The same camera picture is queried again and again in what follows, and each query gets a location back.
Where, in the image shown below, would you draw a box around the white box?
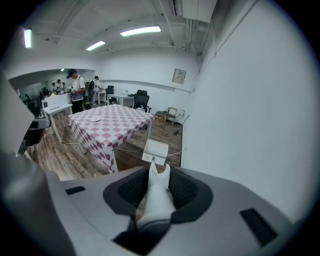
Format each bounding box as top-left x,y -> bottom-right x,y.
46,94 -> 71,111

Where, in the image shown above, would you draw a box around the white ceiling pipes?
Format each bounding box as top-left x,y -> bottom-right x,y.
159,0 -> 216,55

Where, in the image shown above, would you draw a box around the pink checkered table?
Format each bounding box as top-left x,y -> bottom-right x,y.
68,103 -> 155,175

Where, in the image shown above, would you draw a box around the cardboard box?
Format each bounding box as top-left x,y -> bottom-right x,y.
152,111 -> 168,124

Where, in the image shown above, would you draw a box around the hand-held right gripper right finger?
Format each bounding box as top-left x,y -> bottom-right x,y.
149,166 -> 298,256

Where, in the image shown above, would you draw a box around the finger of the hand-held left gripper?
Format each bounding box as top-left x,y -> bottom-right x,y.
29,118 -> 52,131

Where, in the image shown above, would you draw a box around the white floor cable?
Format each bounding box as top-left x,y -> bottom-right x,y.
61,142 -> 182,157

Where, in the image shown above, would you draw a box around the black office chair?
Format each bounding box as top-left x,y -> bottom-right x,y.
132,89 -> 152,114
104,85 -> 117,105

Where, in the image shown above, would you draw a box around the white air conditioner unit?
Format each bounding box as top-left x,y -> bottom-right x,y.
169,0 -> 218,25

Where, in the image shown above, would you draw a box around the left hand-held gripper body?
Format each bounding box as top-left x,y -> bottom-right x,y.
0,71 -> 45,161

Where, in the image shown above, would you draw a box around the dark long-handled broom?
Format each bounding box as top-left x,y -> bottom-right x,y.
172,114 -> 191,136

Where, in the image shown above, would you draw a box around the ceiling light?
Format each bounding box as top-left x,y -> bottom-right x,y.
86,40 -> 107,52
119,25 -> 162,38
23,28 -> 33,49

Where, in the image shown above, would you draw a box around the small white table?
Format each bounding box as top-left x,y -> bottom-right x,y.
42,102 -> 74,145

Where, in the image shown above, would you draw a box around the white desk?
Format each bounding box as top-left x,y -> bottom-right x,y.
106,92 -> 136,107

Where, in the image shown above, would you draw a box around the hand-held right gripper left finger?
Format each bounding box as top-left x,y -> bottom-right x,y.
61,166 -> 150,256

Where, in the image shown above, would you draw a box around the framed wall notice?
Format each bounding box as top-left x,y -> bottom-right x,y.
171,68 -> 188,86

